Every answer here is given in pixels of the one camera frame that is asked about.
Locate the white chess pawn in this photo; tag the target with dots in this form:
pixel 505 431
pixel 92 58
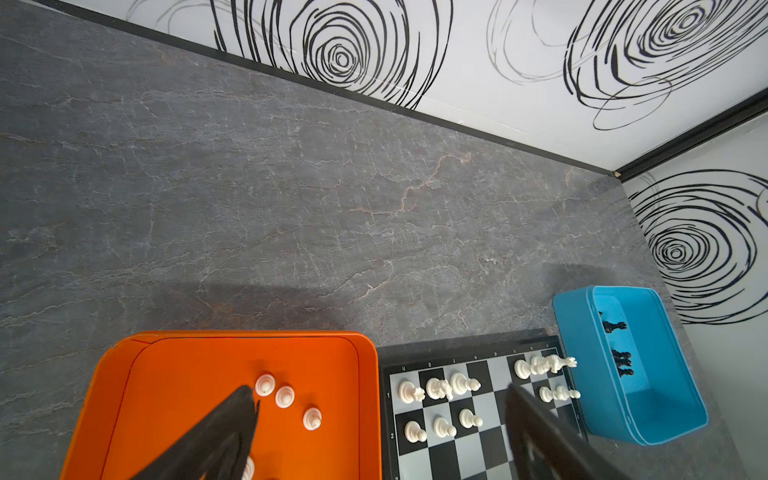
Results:
pixel 285 397
pixel 265 385
pixel 312 419

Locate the white chess queen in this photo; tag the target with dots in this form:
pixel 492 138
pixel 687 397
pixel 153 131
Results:
pixel 249 469

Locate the black right frame post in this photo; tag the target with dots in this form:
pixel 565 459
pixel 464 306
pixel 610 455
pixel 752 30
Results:
pixel 725 121

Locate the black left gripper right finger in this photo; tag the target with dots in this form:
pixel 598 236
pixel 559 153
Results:
pixel 543 447

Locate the black and white chessboard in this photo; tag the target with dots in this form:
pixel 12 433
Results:
pixel 443 403

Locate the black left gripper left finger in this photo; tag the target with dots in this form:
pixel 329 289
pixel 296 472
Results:
pixel 217 447

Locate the blue plastic tray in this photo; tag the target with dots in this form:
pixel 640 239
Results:
pixel 635 383

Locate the orange plastic tray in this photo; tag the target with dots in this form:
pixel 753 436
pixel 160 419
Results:
pixel 151 388

